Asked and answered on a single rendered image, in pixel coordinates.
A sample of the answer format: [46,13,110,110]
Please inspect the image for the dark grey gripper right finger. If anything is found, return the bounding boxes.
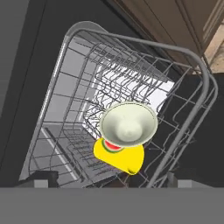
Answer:
[166,171,216,189]

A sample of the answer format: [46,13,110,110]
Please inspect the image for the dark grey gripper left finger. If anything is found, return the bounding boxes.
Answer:
[15,170,60,189]

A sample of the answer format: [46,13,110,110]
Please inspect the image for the yellow cup with watermelon print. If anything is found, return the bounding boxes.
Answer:
[93,137,145,176]

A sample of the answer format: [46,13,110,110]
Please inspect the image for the pale green bowl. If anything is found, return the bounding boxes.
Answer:
[99,101,159,147]

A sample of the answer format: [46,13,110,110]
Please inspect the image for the brown cupboard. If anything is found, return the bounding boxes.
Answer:
[105,0,224,74]

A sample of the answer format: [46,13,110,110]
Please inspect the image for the grey wire dishwasher rack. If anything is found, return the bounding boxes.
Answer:
[18,20,219,189]

